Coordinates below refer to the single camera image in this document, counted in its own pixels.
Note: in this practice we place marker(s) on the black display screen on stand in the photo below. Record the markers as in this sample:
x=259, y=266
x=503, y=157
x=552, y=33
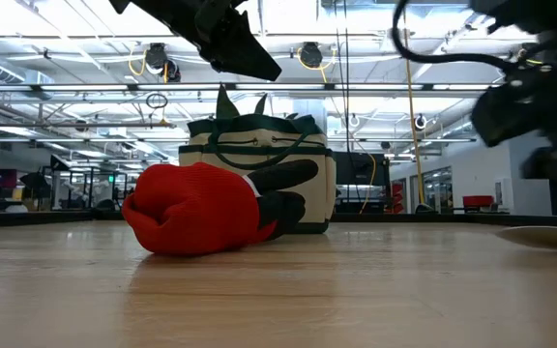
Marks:
x=360, y=169

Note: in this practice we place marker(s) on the cream canvas green-trim gardening bag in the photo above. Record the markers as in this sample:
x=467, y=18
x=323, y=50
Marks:
x=259, y=140

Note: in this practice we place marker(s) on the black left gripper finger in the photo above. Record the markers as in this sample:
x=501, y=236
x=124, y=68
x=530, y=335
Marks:
x=244, y=53

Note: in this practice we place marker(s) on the small white ceiling reel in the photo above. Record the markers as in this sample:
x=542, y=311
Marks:
x=420, y=123

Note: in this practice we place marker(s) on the red seat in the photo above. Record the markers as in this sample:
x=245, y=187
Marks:
x=477, y=201

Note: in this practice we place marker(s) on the black metal table frame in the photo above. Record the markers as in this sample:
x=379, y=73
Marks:
x=452, y=218

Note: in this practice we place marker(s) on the red cabinet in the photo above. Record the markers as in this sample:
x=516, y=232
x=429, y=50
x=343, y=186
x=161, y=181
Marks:
x=398, y=198

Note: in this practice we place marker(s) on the green plant in white pot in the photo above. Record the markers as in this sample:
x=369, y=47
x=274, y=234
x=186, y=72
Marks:
x=224, y=104

